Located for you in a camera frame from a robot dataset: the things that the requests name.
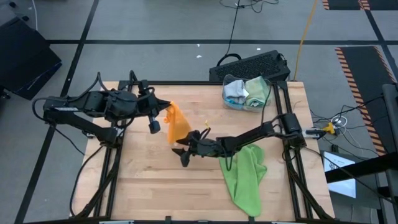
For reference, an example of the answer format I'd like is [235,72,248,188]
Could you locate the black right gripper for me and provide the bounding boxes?
[171,129,224,168]

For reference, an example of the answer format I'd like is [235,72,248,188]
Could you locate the grey upright post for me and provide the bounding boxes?
[381,83,398,156]

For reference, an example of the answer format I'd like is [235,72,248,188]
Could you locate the clear plastic bin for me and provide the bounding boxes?
[221,73,272,113]

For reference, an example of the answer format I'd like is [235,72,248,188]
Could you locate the white floor cable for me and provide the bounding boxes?
[30,0,39,32]

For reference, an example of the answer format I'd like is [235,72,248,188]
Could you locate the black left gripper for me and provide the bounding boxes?
[136,80,172,134]

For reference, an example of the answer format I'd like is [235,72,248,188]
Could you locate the grey microfiber towel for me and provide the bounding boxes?
[223,79,249,105]

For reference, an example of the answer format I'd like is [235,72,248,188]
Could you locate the large black box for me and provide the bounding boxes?
[0,17,62,101]

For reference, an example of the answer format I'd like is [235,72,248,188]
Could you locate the lime green microfiber towel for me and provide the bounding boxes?
[218,143,268,218]

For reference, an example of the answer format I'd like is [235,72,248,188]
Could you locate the yellow floor cable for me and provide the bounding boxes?
[292,0,320,82]

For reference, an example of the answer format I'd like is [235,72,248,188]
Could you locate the white printed sheet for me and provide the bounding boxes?
[323,151,357,198]

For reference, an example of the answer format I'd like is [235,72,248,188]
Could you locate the black hazard-striped floor mat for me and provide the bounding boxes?
[335,45,398,156]
[322,0,398,11]

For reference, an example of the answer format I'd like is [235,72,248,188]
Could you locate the black floor cable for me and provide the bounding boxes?
[216,0,279,67]

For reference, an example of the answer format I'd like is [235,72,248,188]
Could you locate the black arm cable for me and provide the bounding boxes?
[68,144,105,218]
[260,86,274,125]

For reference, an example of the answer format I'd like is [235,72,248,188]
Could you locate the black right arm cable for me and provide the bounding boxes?
[260,86,274,125]

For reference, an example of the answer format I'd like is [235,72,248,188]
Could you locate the orange microfiber towel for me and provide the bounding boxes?
[164,101,193,146]

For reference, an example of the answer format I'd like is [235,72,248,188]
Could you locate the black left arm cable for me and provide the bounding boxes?
[68,144,105,218]

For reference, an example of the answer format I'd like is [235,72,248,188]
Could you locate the black diagonal beam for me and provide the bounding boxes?
[325,152,398,184]

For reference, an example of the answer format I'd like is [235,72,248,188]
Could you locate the black perforated computer case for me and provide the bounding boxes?
[208,49,291,82]

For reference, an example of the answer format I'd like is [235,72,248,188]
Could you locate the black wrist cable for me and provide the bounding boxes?
[70,71,156,103]
[217,146,234,171]

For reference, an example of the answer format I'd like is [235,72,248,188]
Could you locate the black metal table frame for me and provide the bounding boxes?
[74,70,335,224]

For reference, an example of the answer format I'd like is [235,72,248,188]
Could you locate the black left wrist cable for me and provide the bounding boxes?
[70,71,156,103]

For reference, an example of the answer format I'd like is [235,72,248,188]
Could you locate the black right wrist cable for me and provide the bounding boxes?
[217,146,234,171]

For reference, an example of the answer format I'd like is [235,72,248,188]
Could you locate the blue microfiber towel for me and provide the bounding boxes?
[225,98,246,110]

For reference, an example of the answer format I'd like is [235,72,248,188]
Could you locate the white coiled cable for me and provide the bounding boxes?
[331,114,349,126]

